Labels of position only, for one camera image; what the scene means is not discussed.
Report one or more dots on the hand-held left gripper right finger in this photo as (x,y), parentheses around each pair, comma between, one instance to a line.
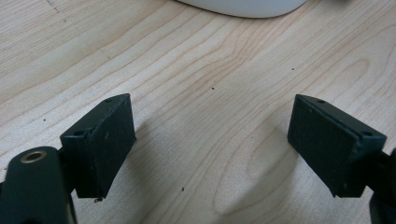
(330,146)

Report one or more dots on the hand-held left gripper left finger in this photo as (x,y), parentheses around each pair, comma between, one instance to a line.
(99,143)

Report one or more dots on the white and blue trash bin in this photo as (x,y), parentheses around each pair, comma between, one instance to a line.
(246,7)

